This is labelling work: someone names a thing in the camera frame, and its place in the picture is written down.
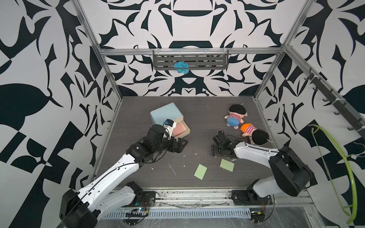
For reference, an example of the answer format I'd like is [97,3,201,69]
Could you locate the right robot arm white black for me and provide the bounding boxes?
[212,131,314,203]

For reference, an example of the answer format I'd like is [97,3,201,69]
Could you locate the green sticky note pad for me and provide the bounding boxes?
[220,159,235,173]
[194,164,207,180]

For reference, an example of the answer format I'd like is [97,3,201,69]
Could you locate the plush doll orange pants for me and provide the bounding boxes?
[240,123,270,146]

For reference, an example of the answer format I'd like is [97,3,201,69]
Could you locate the right electronics board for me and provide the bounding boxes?
[251,211,265,224]

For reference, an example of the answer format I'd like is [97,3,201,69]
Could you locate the light blue drawer cabinet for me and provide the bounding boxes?
[150,103,183,125]

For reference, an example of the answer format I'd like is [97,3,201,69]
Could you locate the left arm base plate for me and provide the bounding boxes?
[122,191,156,208]

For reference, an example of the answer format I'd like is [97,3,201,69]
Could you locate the grey slotted wall shelf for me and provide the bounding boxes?
[153,49,229,70]

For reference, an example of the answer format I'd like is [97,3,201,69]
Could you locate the pink sticky note pad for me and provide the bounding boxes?
[173,123,186,137]

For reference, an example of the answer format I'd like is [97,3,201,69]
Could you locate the black hook rail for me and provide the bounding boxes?
[305,67,365,138]

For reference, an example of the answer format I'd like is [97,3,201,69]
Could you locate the teal crumpled cloth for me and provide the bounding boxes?
[174,61,190,75]

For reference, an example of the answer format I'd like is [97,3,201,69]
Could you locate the green hose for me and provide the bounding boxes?
[307,123,358,226]

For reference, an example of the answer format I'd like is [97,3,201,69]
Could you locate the plush doll blue pants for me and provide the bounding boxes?
[224,103,248,129]

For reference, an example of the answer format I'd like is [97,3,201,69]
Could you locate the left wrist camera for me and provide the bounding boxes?
[163,119,177,139]

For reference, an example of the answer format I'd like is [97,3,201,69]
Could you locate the white cable duct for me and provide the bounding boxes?
[102,207,252,219]

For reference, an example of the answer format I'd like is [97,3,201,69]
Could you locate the electronics board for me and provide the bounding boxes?
[124,208,149,226]
[251,211,265,224]

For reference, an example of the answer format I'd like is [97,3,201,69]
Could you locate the left electronics board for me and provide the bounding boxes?
[124,208,149,226]

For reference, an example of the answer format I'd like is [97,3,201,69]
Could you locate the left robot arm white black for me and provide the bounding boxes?
[59,124,188,228]

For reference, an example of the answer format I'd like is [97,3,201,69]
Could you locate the cream drawer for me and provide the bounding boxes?
[172,120,191,139]

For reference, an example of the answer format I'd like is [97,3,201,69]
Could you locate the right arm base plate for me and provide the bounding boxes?
[231,190,272,206]

